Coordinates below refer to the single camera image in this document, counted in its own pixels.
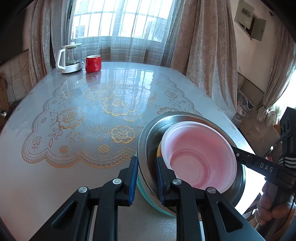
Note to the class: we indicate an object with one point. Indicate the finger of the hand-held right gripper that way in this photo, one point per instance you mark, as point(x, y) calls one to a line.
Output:
point(254, 162)

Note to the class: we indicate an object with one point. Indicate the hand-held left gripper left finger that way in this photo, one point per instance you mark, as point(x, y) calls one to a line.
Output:
point(132, 180)

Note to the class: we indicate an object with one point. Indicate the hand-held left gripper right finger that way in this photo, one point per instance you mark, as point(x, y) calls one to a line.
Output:
point(160, 180)

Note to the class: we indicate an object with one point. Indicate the yellow plastic bowl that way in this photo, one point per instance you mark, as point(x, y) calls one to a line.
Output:
point(159, 150)

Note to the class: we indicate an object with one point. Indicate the stainless steel bowl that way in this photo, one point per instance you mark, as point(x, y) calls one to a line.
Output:
point(151, 138)

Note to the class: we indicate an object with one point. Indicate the red plastic bowl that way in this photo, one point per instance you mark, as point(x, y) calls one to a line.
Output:
point(196, 150)

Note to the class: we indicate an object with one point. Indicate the person's right hand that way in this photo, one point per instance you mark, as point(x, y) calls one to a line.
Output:
point(270, 209)

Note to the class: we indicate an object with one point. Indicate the grey patterned bag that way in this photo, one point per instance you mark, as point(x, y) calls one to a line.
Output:
point(244, 109)

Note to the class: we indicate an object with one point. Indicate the beige heavy curtain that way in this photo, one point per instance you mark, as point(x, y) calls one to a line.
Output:
point(205, 58)
point(44, 46)
point(275, 69)

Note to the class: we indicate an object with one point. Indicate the red mug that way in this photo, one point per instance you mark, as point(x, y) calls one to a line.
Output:
point(93, 64)

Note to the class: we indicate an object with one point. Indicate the sheer white curtain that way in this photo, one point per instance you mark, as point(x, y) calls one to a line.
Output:
point(129, 51)

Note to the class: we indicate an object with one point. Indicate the white glass electric kettle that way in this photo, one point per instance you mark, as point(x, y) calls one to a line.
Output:
point(69, 62)

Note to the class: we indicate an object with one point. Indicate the barred window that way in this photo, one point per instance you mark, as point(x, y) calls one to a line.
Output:
point(124, 18)

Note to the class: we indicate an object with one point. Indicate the grey wall electrical box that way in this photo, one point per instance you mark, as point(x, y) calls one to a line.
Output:
point(251, 20)

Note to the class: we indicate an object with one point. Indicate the black wall television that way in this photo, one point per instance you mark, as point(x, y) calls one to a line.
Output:
point(11, 46)

